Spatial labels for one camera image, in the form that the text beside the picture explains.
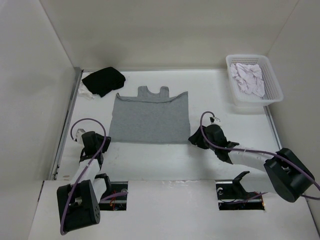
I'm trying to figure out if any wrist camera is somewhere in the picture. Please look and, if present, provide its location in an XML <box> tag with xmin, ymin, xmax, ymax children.
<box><xmin>209</xmin><ymin>116</ymin><xmax>221</xmax><ymax>124</ymax></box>
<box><xmin>74</xmin><ymin>128</ymin><xmax>86</xmax><ymax>145</ymax></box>

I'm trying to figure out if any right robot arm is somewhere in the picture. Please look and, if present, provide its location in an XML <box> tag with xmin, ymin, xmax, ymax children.
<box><xmin>188</xmin><ymin>124</ymin><xmax>315</xmax><ymax>203</ymax></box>

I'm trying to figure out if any grey tank top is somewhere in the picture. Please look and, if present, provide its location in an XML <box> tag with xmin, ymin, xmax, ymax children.
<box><xmin>109</xmin><ymin>86</ymin><xmax>191</xmax><ymax>144</ymax></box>

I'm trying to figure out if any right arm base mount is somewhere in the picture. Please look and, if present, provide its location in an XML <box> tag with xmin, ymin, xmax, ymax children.
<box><xmin>215</xmin><ymin>171</ymin><xmax>265</xmax><ymax>211</ymax></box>

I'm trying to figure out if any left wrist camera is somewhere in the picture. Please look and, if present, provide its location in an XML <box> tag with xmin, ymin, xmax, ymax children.
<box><xmin>74</xmin><ymin>128</ymin><xmax>86</xmax><ymax>145</ymax></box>

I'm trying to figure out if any crumpled pink tank top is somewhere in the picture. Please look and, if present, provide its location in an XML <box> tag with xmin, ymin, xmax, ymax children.
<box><xmin>230</xmin><ymin>63</ymin><xmax>265</xmax><ymax>98</ymax></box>

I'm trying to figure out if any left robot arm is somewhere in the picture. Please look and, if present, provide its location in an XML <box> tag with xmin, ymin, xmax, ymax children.
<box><xmin>56</xmin><ymin>128</ymin><xmax>112</xmax><ymax>235</ymax></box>

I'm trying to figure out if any left metal table rail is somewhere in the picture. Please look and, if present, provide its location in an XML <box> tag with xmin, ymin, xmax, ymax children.
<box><xmin>48</xmin><ymin>67</ymin><xmax>83</xmax><ymax>180</ymax></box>

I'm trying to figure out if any folded white tank top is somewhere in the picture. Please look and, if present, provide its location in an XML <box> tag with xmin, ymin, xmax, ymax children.
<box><xmin>77</xmin><ymin>82</ymin><xmax>95</xmax><ymax>100</ymax></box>

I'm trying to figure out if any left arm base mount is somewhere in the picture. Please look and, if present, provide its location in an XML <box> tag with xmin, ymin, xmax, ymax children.
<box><xmin>99</xmin><ymin>181</ymin><xmax>128</xmax><ymax>211</ymax></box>

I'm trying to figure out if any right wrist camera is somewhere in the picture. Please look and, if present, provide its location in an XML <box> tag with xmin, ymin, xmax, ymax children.
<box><xmin>209</xmin><ymin>116</ymin><xmax>221</xmax><ymax>124</ymax></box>

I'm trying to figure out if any white plastic basket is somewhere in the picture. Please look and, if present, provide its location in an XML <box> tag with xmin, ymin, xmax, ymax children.
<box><xmin>225</xmin><ymin>54</ymin><xmax>284</xmax><ymax>107</ymax></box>

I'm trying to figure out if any folded black tank top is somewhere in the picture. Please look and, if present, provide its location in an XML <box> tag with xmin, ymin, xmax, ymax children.
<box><xmin>82</xmin><ymin>67</ymin><xmax>126</xmax><ymax>98</ymax></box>

